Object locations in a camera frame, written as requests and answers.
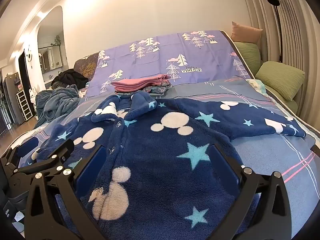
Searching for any black clothes heap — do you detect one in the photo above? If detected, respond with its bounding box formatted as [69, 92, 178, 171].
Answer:
[51, 69, 89, 89]

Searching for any purple tree print sheet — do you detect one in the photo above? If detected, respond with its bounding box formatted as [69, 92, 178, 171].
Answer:
[85, 30, 250, 98]

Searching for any white shelf rack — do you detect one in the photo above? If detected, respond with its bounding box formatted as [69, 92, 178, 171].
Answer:
[15, 90, 33, 120]

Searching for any teal fleece blanket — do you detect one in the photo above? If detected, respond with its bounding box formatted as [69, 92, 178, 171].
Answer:
[35, 84, 80, 128]

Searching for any dark floral cushion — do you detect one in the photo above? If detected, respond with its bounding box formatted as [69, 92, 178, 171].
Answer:
[74, 52, 100, 82]

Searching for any blue fleece star print jacket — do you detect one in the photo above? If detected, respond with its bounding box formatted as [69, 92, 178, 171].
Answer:
[32, 91, 307, 240]

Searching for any wall mirror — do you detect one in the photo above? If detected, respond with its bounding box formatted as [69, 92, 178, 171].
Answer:
[39, 46, 63, 71]

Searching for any light floral cloth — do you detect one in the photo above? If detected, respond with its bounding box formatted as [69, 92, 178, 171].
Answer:
[246, 79, 267, 96]

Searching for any blue-grey striped bed sheet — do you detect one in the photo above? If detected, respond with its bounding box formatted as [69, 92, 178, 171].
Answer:
[15, 77, 320, 240]

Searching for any green pillow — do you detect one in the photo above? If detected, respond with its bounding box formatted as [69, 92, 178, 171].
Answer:
[255, 60, 306, 102]
[234, 42, 262, 77]

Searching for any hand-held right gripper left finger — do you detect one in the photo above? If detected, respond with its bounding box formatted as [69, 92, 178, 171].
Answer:
[24, 145, 108, 240]

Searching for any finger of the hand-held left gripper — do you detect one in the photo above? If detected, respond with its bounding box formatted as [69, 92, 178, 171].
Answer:
[12, 139, 75, 178]
[0, 140, 39, 170]

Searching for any floral folded garment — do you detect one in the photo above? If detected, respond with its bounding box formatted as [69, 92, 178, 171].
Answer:
[115, 84, 174, 97]

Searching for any pink folded garment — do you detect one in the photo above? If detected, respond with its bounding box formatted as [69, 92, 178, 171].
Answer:
[111, 74, 172, 92]

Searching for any orange pillow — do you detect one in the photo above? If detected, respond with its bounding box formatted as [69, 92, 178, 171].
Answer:
[231, 21, 263, 44]

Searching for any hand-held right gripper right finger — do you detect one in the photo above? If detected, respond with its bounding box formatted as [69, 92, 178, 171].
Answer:
[208, 144, 293, 240]

